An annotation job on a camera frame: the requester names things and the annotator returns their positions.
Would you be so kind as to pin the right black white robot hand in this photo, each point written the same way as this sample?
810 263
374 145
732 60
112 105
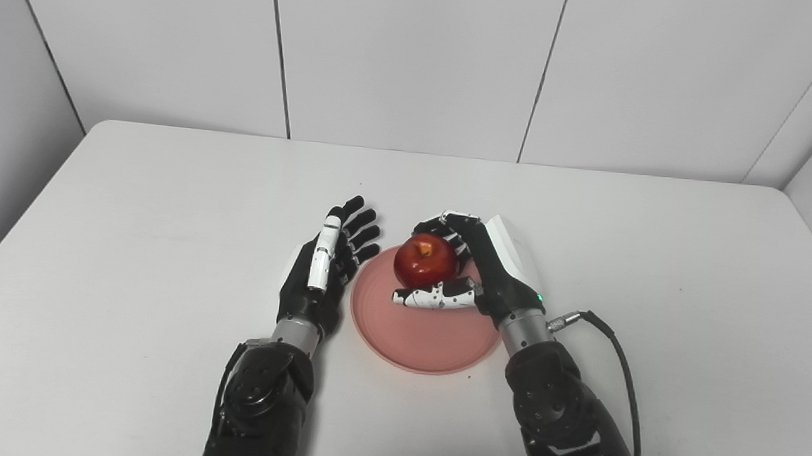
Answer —
504 290

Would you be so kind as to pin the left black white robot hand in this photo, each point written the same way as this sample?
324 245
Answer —
303 299

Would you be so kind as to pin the red apple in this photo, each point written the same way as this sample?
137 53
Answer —
425 261

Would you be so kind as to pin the pink round plate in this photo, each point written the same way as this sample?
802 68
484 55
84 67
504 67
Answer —
427 338

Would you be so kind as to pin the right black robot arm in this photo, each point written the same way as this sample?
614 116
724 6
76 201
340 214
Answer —
563 421

